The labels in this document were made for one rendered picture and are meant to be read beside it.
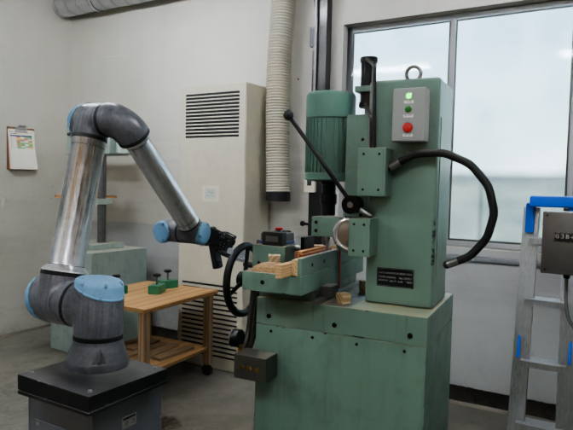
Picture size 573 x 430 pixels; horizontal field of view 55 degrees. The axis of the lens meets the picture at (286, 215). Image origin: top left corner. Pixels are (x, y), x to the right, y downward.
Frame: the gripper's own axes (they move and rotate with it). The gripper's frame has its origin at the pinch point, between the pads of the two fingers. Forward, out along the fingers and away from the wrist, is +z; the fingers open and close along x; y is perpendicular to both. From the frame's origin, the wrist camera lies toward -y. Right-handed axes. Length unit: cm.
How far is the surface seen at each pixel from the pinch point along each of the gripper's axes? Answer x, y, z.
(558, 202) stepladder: 47, 64, 98
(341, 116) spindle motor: -16, 68, 25
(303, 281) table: -40, 17, 41
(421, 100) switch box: -27, 80, 52
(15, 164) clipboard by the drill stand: 88, -45, -248
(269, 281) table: -41, 13, 31
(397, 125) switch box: -27, 71, 48
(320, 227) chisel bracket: -13.3, 29.0, 30.7
